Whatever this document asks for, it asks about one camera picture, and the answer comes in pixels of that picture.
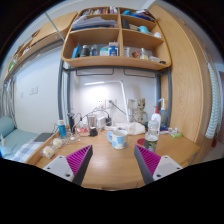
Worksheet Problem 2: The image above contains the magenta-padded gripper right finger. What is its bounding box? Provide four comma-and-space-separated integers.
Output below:
133, 144, 184, 185

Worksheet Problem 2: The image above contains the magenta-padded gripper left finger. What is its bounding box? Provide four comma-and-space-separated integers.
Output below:
43, 144, 94, 187

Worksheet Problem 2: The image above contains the white round roll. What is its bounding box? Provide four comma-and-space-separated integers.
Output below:
41, 145, 56, 159
51, 137, 64, 149

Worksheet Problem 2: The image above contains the flat round red coaster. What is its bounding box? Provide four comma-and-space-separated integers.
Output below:
136, 137, 147, 148

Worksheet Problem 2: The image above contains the blue tube white cap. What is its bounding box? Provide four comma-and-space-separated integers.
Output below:
57, 119, 68, 139

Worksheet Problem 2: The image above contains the black electric shaver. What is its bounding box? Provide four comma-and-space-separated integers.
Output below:
67, 112, 76, 134

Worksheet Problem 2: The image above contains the white pump bottle red top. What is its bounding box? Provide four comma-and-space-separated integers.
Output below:
150, 105, 162, 129

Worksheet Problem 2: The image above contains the blue spray bottle white nozzle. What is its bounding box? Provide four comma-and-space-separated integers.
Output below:
157, 97, 169, 128

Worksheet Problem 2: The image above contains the bed with teal pillow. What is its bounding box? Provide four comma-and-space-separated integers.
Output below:
0, 115, 39, 161

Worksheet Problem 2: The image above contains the white mug with blue print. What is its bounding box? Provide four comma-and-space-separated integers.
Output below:
106, 129, 129, 150

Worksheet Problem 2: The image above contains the white charger block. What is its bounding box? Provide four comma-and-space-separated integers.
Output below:
95, 114, 108, 129

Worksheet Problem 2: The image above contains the tree creature figurine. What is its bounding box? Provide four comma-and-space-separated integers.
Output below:
133, 97, 149, 126

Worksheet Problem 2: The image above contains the white power strip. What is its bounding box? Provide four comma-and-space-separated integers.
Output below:
104, 123, 118, 132

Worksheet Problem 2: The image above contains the white desk lamp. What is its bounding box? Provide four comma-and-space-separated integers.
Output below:
83, 79, 131, 124

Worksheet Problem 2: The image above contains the wooden wardrobe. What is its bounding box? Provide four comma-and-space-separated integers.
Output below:
148, 3, 214, 144

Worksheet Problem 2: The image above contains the wooden shelf unit with items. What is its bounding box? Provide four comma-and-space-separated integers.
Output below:
61, 5, 172, 72

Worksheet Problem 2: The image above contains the grey metal desk frame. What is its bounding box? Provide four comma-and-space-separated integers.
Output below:
57, 59, 173, 129

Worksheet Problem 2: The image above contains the white ribbed hose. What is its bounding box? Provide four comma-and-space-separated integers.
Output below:
204, 61, 223, 139

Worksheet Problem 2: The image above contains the wooden overhead bed rail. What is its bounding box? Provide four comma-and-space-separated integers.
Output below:
3, 11, 79, 83

